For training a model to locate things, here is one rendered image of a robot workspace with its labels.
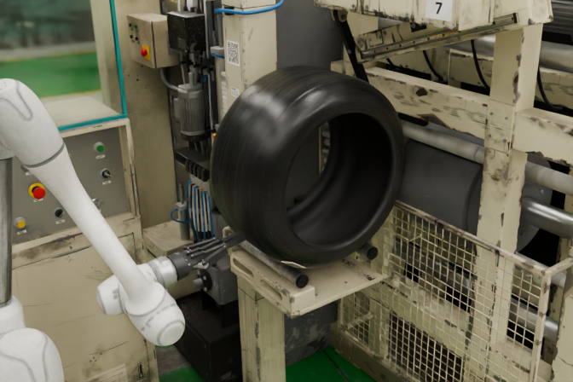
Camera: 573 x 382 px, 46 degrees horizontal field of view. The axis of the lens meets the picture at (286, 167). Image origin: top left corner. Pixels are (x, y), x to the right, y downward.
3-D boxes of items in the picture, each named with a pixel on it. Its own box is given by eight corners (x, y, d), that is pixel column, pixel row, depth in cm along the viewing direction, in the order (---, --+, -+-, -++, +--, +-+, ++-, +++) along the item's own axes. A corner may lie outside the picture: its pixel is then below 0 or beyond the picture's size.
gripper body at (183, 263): (175, 263, 179) (205, 250, 184) (161, 251, 186) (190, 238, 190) (181, 286, 183) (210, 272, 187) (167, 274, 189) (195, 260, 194)
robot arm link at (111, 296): (147, 284, 188) (169, 308, 178) (95, 309, 180) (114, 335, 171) (140, 253, 183) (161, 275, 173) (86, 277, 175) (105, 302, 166)
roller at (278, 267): (239, 230, 224) (249, 234, 227) (234, 243, 224) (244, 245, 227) (300, 274, 197) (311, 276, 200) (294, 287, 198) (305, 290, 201)
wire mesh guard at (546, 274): (337, 331, 276) (338, 175, 250) (340, 329, 277) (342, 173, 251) (520, 469, 207) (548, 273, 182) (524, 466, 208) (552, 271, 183)
